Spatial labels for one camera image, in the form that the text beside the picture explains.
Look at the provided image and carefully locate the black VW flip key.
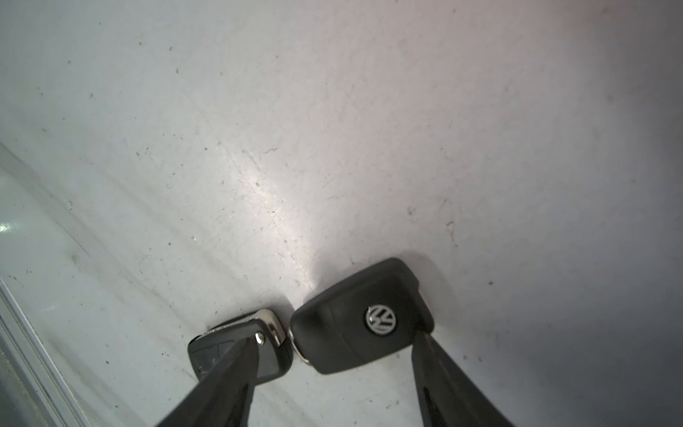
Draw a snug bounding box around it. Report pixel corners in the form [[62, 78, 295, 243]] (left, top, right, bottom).
[[288, 258, 435, 375]]

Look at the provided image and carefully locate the black flip key buttons up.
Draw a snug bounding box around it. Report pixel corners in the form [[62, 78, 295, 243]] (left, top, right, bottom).
[[187, 308, 293, 385]]

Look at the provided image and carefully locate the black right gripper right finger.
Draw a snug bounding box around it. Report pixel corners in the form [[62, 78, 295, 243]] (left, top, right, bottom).
[[411, 332, 512, 427]]

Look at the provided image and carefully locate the aluminium frame rail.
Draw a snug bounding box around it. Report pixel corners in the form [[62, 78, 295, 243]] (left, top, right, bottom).
[[1, 282, 91, 426]]

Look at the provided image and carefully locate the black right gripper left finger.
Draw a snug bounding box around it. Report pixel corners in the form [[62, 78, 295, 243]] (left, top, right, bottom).
[[159, 342, 257, 427]]

